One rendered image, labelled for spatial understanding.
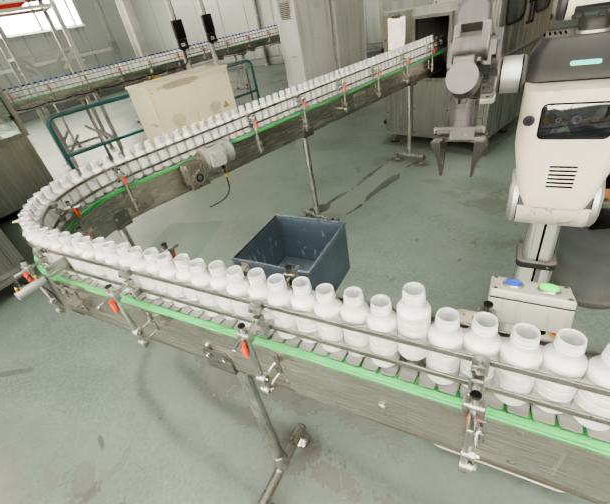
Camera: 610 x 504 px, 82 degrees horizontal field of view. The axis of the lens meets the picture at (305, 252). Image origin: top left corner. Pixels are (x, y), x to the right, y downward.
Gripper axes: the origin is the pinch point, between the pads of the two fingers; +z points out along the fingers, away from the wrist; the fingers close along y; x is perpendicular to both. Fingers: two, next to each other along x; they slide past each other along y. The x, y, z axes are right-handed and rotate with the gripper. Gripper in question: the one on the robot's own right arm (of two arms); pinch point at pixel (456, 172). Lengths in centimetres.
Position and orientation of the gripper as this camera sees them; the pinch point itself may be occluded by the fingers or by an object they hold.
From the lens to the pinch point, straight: 86.1
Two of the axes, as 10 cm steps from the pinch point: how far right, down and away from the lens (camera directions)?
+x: 5.4, -2.0, 8.2
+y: 8.4, 1.5, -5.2
